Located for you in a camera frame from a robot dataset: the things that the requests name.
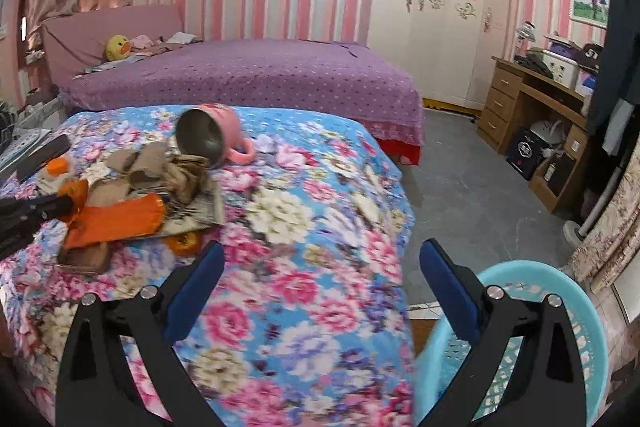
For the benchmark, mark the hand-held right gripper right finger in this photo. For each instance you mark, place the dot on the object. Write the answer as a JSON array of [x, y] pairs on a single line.
[[450, 292]]

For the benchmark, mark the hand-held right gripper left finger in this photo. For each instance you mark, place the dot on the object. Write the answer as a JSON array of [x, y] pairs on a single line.
[[197, 292]]

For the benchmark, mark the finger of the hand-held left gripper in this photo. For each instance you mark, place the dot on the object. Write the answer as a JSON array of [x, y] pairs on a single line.
[[15, 242], [35, 208]]

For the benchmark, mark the small orange wrapper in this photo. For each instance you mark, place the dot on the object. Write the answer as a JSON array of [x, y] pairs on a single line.
[[77, 194]]

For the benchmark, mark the light blue plastic basket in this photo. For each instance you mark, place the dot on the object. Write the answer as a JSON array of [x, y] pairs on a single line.
[[525, 277]]

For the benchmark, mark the patterned grey sock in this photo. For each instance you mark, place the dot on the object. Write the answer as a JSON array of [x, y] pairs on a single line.
[[200, 212]]

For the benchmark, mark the orange sock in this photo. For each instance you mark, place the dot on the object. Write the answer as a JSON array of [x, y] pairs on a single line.
[[115, 219]]

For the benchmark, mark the white bottle with orange cap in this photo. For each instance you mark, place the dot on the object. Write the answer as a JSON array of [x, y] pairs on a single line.
[[56, 169]]

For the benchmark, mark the black remote control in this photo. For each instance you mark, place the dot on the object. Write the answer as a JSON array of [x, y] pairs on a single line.
[[45, 156]]

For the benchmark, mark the grey striped pad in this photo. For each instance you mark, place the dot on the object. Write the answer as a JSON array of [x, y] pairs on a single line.
[[17, 149]]

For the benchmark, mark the flat brown cardboard piece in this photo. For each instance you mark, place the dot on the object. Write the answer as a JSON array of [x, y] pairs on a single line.
[[107, 193]]

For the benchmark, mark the crumpled tan wrapper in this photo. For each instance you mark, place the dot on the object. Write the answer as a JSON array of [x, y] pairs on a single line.
[[187, 179]]

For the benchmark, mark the pile of beige socks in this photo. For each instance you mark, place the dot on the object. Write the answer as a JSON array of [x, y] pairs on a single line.
[[140, 162]]

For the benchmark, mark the floral blanket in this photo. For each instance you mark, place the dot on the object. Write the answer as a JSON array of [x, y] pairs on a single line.
[[310, 232]]

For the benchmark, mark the white fan stand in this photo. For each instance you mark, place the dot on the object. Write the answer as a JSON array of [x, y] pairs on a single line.
[[575, 232]]

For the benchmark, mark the black box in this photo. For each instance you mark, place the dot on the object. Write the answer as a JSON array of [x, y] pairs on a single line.
[[525, 152]]

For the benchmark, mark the pink mug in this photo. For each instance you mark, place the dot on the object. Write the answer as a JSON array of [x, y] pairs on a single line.
[[225, 122]]

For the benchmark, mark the beige floral curtain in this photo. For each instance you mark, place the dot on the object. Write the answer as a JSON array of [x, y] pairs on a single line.
[[615, 227]]

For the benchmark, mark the yellow duck plush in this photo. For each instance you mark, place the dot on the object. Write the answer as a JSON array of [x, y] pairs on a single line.
[[117, 48]]

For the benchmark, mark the white round appliance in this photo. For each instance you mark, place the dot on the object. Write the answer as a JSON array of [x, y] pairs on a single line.
[[547, 132]]

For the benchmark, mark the pink headboard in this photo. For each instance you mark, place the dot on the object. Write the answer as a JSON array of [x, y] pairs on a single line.
[[100, 32]]

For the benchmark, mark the pink clothing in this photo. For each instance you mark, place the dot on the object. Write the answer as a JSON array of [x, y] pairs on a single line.
[[145, 42]]

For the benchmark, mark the wooden desk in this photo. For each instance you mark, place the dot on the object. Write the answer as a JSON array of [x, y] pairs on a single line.
[[505, 97]]

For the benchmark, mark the white clothing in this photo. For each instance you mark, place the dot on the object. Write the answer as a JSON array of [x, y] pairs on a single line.
[[182, 38]]

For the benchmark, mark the purple dotted bed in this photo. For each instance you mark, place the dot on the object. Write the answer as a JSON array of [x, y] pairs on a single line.
[[275, 77]]

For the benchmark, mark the white storage box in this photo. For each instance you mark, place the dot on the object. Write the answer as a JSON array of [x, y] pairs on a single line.
[[562, 67]]

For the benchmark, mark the white wardrobe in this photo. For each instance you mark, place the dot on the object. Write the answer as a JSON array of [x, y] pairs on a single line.
[[435, 32]]

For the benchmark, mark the table lamp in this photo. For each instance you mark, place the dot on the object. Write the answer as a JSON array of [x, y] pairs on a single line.
[[526, 34]]

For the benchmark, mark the purple box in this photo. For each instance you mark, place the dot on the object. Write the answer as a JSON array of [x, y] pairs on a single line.
[[587, 54]]

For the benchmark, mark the dark hanging jacket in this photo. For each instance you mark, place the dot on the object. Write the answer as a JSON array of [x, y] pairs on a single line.
[[620, 57]]

